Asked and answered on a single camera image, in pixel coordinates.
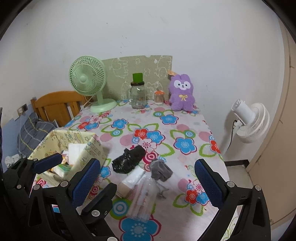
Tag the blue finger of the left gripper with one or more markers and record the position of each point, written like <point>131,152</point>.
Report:
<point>100,206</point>
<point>47,163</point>

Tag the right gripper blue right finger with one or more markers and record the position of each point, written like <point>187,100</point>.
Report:
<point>214,185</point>

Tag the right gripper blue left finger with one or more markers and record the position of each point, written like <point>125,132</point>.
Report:
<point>82,182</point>

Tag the beige white socks pack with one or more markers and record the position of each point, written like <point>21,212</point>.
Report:
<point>129,182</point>

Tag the clear plastic bag package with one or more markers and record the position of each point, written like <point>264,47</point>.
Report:
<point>148,190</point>

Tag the black sock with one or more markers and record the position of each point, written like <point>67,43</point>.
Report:
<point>125,163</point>

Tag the grey sock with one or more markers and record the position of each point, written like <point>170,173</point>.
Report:
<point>160,171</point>

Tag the orange green tissue pack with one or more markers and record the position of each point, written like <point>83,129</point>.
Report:
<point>61,170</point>

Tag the white tissue pack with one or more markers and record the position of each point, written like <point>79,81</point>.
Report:
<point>74,151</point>

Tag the white crumpled cloth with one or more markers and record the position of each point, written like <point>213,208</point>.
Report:
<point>10,160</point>

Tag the plaid grey pillow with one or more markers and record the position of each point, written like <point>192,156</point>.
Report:
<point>32,132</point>

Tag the yellow cartoon fabric storage box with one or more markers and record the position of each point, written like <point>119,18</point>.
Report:
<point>81,143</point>

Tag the beige door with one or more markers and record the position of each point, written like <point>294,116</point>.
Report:
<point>273,167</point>

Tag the floral tablecloth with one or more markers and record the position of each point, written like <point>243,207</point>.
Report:
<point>176,137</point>

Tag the white standing fan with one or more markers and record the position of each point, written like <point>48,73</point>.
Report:
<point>245,130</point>

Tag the purple bunny plush toy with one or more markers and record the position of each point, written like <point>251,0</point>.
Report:
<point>181,93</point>

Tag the green desk fan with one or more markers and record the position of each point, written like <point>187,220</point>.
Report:
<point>88,77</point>

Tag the small toothpick jar orange lid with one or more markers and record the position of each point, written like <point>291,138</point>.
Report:
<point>159,96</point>

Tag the glass jar with green lid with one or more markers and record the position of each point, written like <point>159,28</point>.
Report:
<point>137,93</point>

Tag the green patterned board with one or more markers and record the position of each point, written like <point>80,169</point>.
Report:
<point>119,73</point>

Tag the wall power socket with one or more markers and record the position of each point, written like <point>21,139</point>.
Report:
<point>22,109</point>

